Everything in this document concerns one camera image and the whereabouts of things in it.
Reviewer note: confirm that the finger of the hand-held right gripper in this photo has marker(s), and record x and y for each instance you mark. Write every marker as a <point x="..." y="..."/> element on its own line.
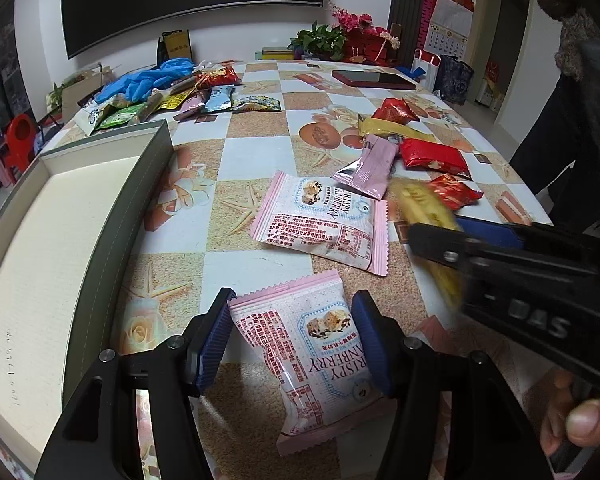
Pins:
<point x="440" y="245"/>
<point x="490" y="232"/>

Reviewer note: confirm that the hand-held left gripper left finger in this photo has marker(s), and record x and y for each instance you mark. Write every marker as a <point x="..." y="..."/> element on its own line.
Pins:
<point x="215" y="340"/>

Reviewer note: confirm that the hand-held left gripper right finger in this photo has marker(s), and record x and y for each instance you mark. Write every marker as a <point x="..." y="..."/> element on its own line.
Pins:
<point x="372" y="342"/>

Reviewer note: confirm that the yellow rice cracker packet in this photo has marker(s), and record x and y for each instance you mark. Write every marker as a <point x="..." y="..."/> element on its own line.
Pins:
<point x="427" y="210"/>

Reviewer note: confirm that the red gold-patterned snack packet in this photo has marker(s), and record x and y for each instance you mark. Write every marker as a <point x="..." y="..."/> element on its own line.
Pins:
<point x="452" y="191"/>

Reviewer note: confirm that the pink cranberry crisp packet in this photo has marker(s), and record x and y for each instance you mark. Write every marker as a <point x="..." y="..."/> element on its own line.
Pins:
<point x="320" y="225"/>
<point x="300" y="360"/>

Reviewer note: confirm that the plain red snack packet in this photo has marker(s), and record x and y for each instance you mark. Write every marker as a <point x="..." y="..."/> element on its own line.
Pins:
<point x="430" y="156"/>

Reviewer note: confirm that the slim pink snack packet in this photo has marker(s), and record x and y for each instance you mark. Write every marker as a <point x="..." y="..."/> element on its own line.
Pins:
<point x="367" y="167"/>

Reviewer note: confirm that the grey box with white lining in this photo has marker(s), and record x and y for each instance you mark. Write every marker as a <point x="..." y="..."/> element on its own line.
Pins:
<point x="45" y="260"/>

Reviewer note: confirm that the person's right hand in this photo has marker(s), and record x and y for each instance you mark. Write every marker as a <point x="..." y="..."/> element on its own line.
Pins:
<point x="590" y="420"/>

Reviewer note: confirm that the gold snack packet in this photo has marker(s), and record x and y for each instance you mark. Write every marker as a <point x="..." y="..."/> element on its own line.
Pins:
<point x="380" y="127"/>

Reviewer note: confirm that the red pyramid snack packet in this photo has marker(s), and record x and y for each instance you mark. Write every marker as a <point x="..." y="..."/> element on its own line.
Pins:
<point x="394" y="110"/>

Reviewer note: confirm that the dark patterned bag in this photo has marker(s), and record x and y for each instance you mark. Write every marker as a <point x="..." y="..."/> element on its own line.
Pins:
<point x="455" y="80"/>

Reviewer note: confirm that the white paper bag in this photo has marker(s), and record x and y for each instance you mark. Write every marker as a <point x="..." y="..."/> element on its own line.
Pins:
<point x="430" y="72"/>

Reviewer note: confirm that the dark red phone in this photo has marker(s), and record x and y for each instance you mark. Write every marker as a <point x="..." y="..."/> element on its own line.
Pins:
<point x="372" y="78"/>

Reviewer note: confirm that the red flower box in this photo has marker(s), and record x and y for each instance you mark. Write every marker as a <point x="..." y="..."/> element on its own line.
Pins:
<point x="367" y="47"/>

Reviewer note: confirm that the checkered floral tablecloth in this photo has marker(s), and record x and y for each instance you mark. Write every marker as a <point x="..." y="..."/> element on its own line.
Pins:
<point x="260" y="130"/>

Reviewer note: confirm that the colourful dotted snack packet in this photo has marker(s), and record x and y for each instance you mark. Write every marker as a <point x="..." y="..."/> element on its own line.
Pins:
<point x="255" y="104"/>

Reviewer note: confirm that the green potted plant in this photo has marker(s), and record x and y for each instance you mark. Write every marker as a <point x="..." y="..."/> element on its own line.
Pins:
<point x="320" y="40"/>

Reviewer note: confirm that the small pink snack packet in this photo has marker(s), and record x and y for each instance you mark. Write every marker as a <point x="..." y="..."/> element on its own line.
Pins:
<point x="192" y="103"/>

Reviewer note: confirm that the light blue snack packet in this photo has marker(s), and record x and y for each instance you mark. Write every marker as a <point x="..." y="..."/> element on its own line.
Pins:
<point x="217" y="100"/>

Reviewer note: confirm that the pink artificial flowers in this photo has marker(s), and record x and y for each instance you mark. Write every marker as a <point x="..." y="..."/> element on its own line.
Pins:
<point x="352" y="20"/>

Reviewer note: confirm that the yellow cartoon snack packet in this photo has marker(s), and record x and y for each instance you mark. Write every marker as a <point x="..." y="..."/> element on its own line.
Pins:
<point x="172" y="101"/>

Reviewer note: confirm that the brown snack bar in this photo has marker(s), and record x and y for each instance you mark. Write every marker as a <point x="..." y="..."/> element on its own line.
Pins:
<point x="150" y="106"/>

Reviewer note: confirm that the green snack packet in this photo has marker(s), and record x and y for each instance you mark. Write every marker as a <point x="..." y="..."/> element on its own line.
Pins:
<point x="120" y="116"/>

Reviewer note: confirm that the stacked colourful boxes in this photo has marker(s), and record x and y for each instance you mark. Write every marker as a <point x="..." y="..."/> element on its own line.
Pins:
<point x="275" y="53"/>

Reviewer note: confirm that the white cartoon snack packet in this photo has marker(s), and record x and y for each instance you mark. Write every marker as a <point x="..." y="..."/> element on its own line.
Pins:
<point x="91" y="117"/>

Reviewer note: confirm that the dark brown snack packet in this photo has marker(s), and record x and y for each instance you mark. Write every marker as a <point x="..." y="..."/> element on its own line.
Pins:
<point x="182" y="85"/>

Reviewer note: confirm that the red chips packet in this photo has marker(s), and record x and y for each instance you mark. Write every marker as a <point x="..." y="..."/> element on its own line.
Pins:
<point x="219" y="76"/>

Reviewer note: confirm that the red plastic chair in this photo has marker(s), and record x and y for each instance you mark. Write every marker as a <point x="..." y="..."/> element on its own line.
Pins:
<point x="19" y="140"/>

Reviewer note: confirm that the cardboard box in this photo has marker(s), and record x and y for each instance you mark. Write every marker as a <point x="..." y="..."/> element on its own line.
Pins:
<point x="77" y="95"/>

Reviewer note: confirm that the small leafy plant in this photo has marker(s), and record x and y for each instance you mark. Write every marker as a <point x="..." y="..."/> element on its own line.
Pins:
<point x="55" y="95"/>

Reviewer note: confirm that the black and gold bag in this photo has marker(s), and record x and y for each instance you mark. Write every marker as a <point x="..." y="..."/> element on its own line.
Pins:
<point x="176" y="46"/>

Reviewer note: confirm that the large black screen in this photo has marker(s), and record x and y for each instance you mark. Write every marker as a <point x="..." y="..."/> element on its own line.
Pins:
<point x="180" y="0"/>

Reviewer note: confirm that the glass display cabinet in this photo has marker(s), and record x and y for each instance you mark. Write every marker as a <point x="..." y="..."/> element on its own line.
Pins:
<point x="2" y="70"/>

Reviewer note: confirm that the wall calendar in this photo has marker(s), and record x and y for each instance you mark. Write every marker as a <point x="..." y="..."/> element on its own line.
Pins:
<point x="447" y="25"/>

